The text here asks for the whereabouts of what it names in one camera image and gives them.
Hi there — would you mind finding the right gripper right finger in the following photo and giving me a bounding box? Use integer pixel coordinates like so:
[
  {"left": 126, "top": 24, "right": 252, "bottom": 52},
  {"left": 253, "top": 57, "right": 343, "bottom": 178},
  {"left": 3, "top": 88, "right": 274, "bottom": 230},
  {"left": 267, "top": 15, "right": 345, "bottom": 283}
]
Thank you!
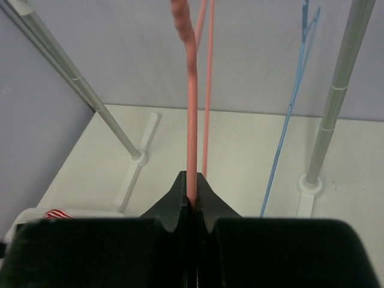
[{"left": 197, "top": 175, "right": 380, "bottom": 287}]

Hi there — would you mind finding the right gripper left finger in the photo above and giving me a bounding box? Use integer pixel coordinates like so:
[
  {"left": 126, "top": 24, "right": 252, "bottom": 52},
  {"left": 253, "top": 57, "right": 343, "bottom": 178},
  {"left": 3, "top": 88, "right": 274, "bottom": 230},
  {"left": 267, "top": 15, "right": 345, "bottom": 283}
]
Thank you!
[{"left": 1, "top": 172, "right": 188, "bottom": 287}]

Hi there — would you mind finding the red striped tank top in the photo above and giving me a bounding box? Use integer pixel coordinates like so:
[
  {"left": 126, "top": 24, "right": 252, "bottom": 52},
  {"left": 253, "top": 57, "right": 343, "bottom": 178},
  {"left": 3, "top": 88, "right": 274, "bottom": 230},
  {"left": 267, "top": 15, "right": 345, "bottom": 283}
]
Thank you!
[{"left": 43, "top": 209, "right": 73, "bottom": 219}]

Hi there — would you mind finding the blue wire hanger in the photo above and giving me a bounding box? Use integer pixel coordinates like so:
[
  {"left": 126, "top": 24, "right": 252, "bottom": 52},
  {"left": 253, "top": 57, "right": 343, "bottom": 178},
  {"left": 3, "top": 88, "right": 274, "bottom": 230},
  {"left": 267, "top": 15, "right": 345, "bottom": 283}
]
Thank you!
[{"left": 259, "top": 0, "right": 321, "bottom": 218}]

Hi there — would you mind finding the pink wire hanger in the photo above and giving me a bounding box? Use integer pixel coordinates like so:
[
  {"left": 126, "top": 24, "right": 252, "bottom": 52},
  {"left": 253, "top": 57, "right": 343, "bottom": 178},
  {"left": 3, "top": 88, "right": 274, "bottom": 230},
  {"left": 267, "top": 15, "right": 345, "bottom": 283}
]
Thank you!
[{"left": 170, "top": 0, "right": 208, "bottom": 208}]

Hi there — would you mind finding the white clothes rack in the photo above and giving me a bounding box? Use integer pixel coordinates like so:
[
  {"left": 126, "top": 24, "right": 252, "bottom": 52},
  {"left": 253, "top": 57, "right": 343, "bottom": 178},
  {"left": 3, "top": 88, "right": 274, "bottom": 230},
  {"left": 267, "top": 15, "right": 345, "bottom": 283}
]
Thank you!
[{"left": 1, "top": 1, "right": 374, "bottom": 217}]

